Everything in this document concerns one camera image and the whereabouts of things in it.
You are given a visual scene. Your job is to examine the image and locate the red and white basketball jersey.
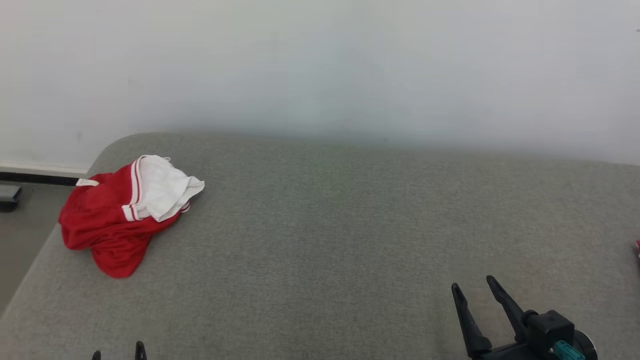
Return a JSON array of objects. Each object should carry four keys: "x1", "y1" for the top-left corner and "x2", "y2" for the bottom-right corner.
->
[{"x1": 58, "y1": 154, "x2": 206, "y2": 279}]

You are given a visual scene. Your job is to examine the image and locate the black baseboard strip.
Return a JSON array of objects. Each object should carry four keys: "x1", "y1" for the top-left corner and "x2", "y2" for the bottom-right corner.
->
[{"x1": 0, "y1": 171, "x2": 81, "y2": 187}]

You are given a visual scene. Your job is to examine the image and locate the grey box on floor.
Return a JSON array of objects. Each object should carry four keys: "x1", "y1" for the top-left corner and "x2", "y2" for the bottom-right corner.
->
[{"x1": 0, "y1": 184, "x2": 22, "y2": 212}]

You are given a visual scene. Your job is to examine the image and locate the teal right cable connector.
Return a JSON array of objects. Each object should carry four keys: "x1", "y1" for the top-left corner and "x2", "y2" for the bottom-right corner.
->
[{"x1": 549, "y1": 340, "x2": 586, "y2": 360}]

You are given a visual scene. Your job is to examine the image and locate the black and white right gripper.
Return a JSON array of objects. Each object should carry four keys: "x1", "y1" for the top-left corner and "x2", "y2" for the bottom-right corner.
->
[{"x1": 451, "y1": 275, "x2": 599, "y2": 360}]

